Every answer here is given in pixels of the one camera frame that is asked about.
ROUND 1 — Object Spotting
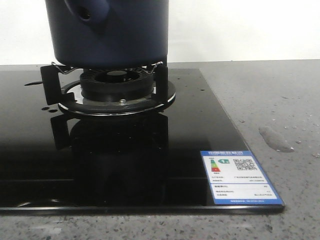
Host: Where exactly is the blue white energy label sticker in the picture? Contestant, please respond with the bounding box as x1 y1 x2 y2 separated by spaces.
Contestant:
200 150 284 206

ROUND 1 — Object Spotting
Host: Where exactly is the dark blue cooking pot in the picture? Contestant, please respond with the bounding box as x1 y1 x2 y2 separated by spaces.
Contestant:
45 0 169 69

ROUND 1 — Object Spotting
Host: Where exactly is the black glass gas cooktop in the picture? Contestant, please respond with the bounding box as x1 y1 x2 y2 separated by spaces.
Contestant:
0 69 285 215

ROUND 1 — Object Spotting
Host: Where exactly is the black round gas burner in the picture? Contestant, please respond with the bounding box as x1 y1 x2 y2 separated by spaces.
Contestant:
80 69 154 102

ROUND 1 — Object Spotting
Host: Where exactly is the black pot support grate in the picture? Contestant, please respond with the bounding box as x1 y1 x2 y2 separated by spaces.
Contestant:
40 61 176 117

